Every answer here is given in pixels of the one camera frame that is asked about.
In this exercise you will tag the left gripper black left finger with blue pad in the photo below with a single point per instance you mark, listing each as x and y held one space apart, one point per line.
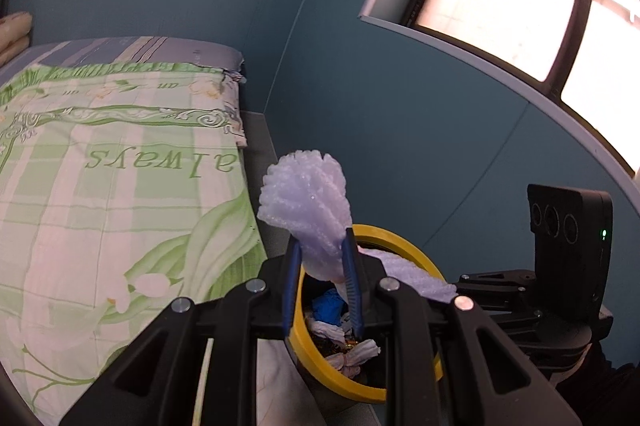
197 357

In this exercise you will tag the lavender foam net bundle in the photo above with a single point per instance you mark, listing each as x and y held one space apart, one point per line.
305 194

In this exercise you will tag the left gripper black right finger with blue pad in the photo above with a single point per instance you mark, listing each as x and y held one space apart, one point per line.
446 362

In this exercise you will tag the white tissue bundle pink band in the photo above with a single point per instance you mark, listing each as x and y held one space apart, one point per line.
349 362

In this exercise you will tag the beige folded blanket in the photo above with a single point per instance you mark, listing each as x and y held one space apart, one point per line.
14 35

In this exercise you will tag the window with brown frame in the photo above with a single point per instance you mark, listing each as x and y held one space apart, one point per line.
582 55

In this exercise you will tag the black tracking camera box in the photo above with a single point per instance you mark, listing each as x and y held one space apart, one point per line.
573 231

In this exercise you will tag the green floral quilt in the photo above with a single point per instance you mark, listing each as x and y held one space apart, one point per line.
122 188

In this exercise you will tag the blue glove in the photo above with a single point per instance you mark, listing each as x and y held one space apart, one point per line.
328 307

